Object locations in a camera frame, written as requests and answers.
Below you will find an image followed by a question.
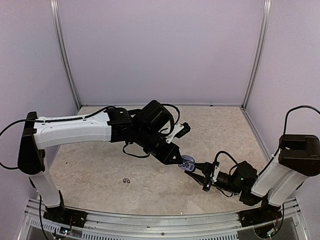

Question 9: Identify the right aluminium frame post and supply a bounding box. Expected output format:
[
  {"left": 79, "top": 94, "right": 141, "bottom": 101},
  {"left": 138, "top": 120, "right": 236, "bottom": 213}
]
[{"left": 241, "top": 0, "right": 272, "bottom": 111}]

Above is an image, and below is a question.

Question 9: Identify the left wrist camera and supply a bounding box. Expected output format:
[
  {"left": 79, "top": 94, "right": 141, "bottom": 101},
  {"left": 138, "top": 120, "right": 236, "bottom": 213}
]
[{"left": 166, "top": 122, "right": 191, "bottom": 144}]

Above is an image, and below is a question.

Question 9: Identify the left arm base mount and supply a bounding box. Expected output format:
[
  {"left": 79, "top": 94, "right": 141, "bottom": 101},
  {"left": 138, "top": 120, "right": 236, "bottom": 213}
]
[{"left": 43, "top": 190, "right": 88, "bottom": 228}]

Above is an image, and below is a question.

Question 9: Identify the blue-grey earbud charging case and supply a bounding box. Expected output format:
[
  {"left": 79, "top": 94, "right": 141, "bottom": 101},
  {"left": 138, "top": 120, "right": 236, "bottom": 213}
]
[{"left": 178, "top": 155, "right": 196, "bottom": 173}]

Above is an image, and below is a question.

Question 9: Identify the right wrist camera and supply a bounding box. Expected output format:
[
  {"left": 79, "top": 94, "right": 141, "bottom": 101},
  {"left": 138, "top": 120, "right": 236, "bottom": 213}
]
[{"left": 210, "top": 161, "right": 220, "bottom": 183}]

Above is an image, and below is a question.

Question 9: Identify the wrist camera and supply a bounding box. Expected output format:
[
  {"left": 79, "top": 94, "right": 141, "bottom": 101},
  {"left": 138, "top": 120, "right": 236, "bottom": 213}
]
[
  {"left": 210, "top": 161, "right": 220, "bottom": 183},
  {"left": 166, "top": 122, "right": 191, "bottom": 144}
]

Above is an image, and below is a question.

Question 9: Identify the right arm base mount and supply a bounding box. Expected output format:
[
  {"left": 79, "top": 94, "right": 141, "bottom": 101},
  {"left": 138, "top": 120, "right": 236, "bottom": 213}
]
[{"left": 238, "top": 197, "right": 283, "bottom": 227}]

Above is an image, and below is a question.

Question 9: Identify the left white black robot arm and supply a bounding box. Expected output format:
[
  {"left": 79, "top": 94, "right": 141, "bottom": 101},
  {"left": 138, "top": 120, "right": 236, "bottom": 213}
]
[{"left": 17, "top": 100, "right": 191, "bottom": 223}]

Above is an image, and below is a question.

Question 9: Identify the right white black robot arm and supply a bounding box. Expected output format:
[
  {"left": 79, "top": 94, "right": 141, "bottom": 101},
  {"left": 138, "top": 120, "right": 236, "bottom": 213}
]
[{"left": 185, "top": 134, "right": 320, "bottom": 222}]

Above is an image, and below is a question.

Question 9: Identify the left aluminium frame post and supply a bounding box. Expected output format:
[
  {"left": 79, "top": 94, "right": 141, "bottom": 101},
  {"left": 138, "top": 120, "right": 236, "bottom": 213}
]
[{"left": 50, "top": 0, "right": 82, "bottom": 111}]

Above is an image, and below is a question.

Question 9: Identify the front aluminium rail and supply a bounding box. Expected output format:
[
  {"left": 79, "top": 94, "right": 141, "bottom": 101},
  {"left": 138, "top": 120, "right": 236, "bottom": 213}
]
[{"left": 16, "top": 199, "right": 310, "bottom": 240}]

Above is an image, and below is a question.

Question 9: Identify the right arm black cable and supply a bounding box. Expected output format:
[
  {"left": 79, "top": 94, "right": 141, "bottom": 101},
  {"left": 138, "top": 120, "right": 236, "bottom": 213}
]
[{"left": 213, "top": 105, "right": 320, "bottom": 176}]

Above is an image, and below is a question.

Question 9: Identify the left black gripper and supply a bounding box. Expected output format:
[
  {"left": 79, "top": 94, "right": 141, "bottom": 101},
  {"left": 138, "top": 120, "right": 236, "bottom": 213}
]
[{"left": 136, "top": 126, "right": 183, "bottom": 165}]

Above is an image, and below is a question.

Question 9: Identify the aluminium frame post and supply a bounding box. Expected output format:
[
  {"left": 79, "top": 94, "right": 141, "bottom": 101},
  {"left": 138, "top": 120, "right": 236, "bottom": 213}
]
[
  {"left": 241, "top": 0, "right": 272, "bottom": 111},
  {"left": 50, "top": 0, "right": 82, "bottom": 111}
]

